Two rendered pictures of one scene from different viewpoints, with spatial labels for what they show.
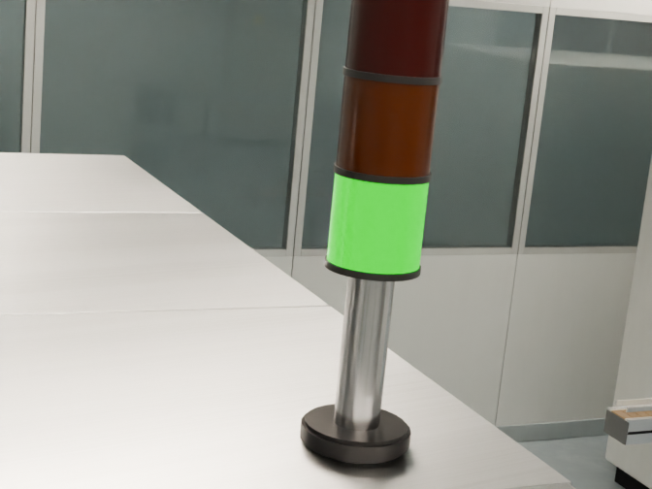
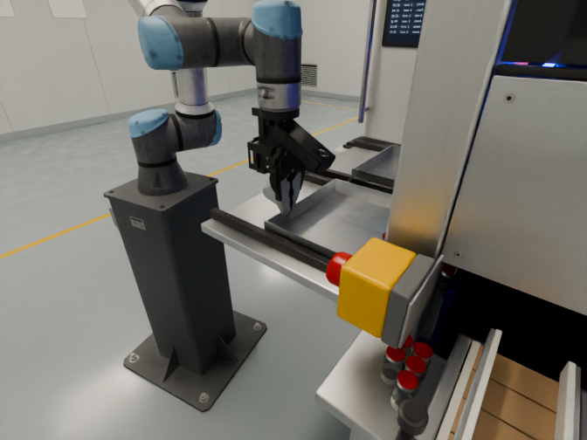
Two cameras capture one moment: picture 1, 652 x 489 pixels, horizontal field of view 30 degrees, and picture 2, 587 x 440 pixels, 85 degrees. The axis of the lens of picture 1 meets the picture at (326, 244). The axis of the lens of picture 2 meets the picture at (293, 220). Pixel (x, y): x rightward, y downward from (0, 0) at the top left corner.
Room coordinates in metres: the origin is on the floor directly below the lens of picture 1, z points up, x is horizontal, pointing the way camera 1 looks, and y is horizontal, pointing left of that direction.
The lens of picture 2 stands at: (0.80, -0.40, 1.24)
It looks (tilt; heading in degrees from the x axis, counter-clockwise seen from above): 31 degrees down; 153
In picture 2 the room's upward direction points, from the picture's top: straight up
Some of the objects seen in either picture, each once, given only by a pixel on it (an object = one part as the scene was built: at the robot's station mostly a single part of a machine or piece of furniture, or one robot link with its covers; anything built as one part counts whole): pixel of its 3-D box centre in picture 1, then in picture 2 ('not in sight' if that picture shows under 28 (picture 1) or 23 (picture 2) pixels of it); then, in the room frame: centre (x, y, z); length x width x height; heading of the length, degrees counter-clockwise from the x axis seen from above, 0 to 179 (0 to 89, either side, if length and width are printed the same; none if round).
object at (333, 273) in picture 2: not in sight; (345, 271); (0.58, -0.21, 1.00); 0.04 x 0.04 x 0.04; 24
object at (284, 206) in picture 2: not in sight; (274, 195); (0.28, -0.16, 0.95); 0.06 x 0.03 x 0.09; 24
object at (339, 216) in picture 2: not in sight; (374, 229); (0.41, -0.01, 0.90); 0.34 x 0.26 x 0.04; 24
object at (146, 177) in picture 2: not in sight; (160, 171); (-0.25, -0.33, 0.84); 0.15 x 0.15 x 0.10
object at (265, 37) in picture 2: not in sight; (276, 43); (0.27, -0.15, 1.21); 0.09 x 0.08 x 0.11; 5
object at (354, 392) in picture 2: not in sight; (394, 390); (0.66, -0.19, 0.87); 0.14 x 0.13 x 0.02; 24
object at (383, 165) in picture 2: not in sight; (431, 175); (0.27, 0.30, 0.90); 0.34 x 0.26 x 0.04; 24
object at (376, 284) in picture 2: not in sight; (382, 288); (0.62, -0.19, 1.00); 0.08 x 0.07 x 0.07; 24
